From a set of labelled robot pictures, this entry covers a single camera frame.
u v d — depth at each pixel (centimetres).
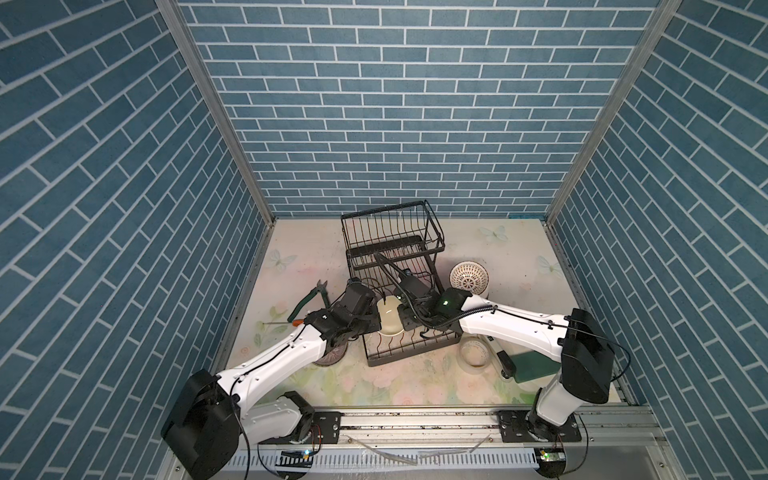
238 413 40
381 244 108
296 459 72
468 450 71
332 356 83
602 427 75
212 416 39
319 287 99
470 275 91
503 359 81
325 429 75
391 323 74
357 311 64
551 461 74
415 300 61
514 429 74
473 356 86
